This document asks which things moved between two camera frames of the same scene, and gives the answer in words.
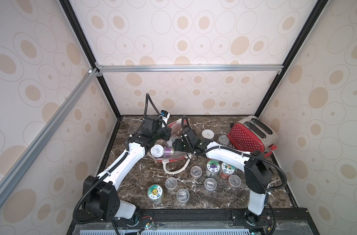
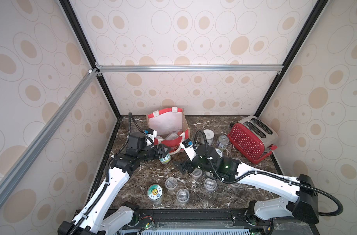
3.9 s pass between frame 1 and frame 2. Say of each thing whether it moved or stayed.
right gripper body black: moved
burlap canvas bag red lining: moved
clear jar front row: stayed
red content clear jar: stayed
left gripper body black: moved
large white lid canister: stayed
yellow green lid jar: stayed
